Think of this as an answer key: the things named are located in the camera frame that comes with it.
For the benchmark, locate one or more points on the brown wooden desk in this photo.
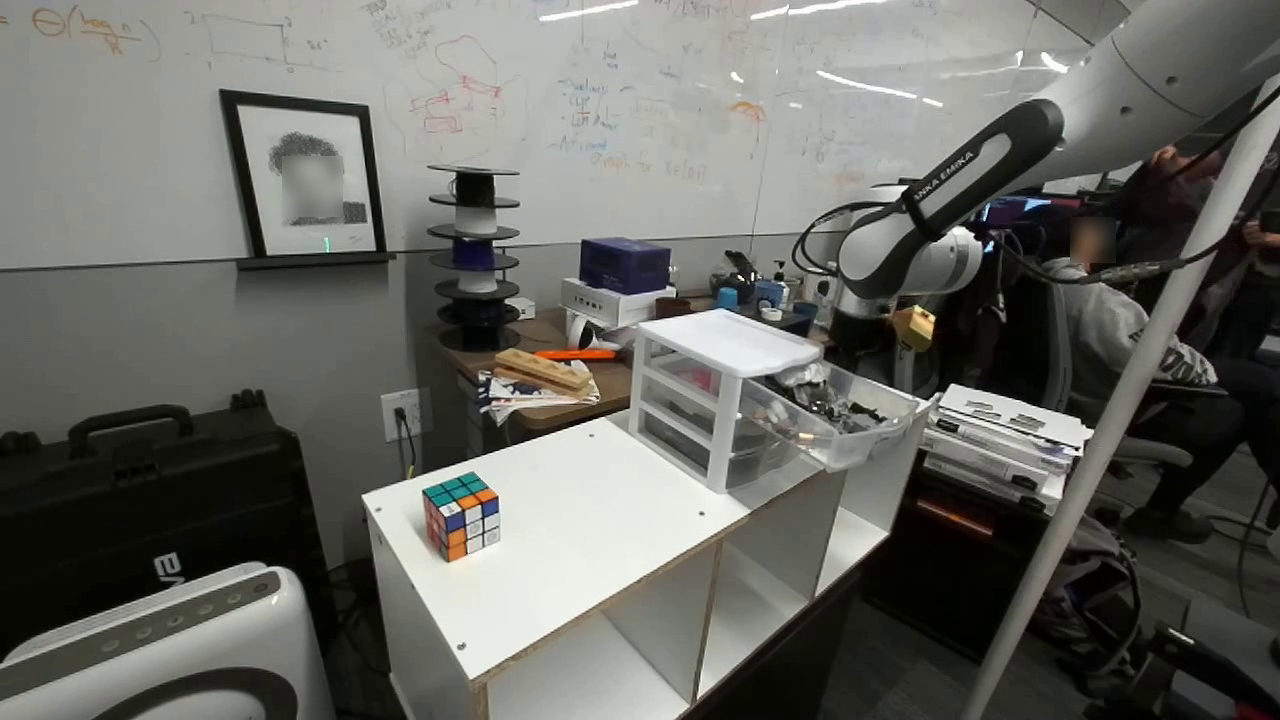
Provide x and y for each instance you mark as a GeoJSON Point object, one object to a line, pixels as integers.
{"type": "Point", "coordinates": [584, 395]}

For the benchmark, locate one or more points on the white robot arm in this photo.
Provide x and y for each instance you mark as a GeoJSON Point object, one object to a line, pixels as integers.
{"type": "Point", "coordinates": [1173, 66]}

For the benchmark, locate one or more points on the white box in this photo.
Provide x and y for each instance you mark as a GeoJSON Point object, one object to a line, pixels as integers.
{"type": "Point", "coordinates": [604, 306]}

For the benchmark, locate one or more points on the wooden block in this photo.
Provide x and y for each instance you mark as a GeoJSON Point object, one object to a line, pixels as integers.
{"type": "Point", "coordinates": [544, 369]}

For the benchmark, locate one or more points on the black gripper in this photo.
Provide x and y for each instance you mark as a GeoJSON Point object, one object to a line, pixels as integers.
{"type": "Point", "coordinates": [867, 343]}

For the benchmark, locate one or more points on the clear plastic drawer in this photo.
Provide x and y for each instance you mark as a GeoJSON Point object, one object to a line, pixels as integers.
{"type": "Point", "coordinates": [853, 422]}

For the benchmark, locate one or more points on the white cube shelf cabinet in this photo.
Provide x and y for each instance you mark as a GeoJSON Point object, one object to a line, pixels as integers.
{"type": "Point", "coordinates": [573, 533]}

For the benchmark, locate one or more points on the white pole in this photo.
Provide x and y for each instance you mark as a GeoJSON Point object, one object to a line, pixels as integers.
{"type": "Point", "coordinates": [1108, 426]}

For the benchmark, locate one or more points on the seated person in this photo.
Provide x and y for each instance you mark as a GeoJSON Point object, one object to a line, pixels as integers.
{"type": "Point", "coordinates": [1135, 346]}

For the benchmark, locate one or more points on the purple box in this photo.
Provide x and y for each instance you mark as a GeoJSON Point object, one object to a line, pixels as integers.
{"type": "Point", "coordinates": [625, 267]}

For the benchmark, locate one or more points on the orange tool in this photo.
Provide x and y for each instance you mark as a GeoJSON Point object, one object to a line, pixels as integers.
{"type": "Point", "coordinates": [582, 355]}

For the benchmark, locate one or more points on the rubiks cube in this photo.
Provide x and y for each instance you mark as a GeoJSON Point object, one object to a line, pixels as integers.
{"type": "Point", "coordinates": [463, 517]}

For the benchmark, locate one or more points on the tan wrist camera mount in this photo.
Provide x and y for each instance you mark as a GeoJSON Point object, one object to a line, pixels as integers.
{"type": "Point", "coordinates": [916, 324]}

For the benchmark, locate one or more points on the stack of papers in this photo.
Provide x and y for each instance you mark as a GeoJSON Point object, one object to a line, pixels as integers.
{"type": "Point", "coordinates": [1006, 434]}

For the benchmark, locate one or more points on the whiteboard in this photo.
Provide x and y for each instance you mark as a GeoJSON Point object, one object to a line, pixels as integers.
{"type": "Point", "coordinates": [603, 121]}

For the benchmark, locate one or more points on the white wall outlet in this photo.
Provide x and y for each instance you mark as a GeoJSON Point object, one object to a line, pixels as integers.
{"type": "Point", "coordinates": [400, 415]}

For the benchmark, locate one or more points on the white air purifier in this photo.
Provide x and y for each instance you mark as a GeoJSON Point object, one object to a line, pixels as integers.
{"type": "Point", "coordinates": [163, 644]}

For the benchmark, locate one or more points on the white plastic drawer unit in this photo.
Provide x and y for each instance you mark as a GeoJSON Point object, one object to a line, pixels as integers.
{"type": "Point", "coordinates": [726, 346]}

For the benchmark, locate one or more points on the black spool tower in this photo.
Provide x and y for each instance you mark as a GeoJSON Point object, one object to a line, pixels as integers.
{"type": "Point", "coordinates": [474, 280]}

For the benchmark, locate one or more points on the black hard case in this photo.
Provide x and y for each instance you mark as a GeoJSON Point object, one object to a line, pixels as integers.
{"type": "Point", "coordinates": [147, 523]}

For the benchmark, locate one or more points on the black framed portrait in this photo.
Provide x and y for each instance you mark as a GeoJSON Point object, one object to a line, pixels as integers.
{"type": "Point", "coordinates": [306, 179]}

